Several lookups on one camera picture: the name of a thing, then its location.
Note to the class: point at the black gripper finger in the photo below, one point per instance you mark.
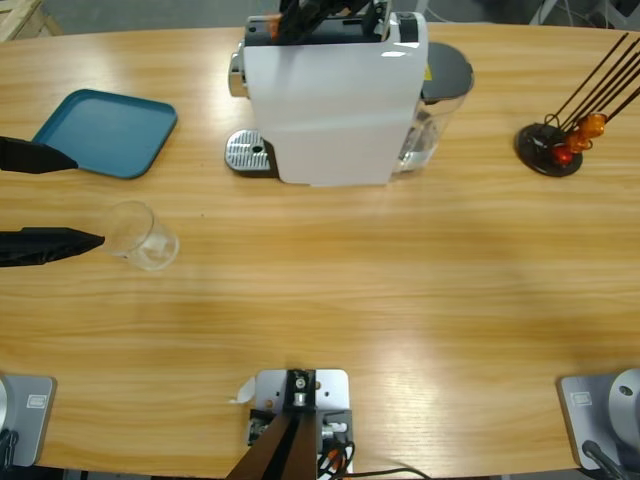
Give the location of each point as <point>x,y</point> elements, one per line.
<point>45,245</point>
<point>295,22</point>
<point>332,7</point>
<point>35,157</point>

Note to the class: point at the grey coffee machine lever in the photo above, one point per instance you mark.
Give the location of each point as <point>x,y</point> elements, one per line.
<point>378,22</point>

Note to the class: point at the clear glass cup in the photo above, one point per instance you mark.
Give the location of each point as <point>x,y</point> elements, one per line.
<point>150,250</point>

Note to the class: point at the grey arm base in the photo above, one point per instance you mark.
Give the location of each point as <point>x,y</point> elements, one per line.
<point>582,420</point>
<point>30,420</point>

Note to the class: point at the white capsule coffee machine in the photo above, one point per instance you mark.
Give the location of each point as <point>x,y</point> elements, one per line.
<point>325,110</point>

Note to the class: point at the red coffee capsule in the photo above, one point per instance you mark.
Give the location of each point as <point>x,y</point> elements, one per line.
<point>562,155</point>

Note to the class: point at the teal plastic tray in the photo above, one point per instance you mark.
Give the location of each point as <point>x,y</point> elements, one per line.
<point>110,125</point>

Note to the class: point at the clear water tank dark lid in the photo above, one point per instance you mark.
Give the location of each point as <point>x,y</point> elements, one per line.
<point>447,70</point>

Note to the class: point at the metal drip tray grate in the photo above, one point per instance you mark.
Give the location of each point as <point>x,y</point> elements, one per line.
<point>246,150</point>

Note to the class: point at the wooden pallet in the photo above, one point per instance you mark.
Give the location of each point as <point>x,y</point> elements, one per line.
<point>20,15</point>

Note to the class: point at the black capsule holder with rods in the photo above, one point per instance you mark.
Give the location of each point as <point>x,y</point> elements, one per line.
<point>532,145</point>

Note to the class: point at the white tape scrap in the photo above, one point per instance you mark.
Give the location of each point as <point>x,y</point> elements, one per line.
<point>245,392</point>

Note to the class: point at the white metal frame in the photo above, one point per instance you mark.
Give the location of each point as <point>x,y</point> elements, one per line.
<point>545,10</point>

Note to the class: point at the dark brown camera post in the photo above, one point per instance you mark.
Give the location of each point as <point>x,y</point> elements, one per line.
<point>280,450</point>

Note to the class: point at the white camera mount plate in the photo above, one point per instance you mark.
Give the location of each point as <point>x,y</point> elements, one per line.
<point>332,385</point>

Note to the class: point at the black bracket with bolts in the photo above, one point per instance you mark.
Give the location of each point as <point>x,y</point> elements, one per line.
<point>342,415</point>

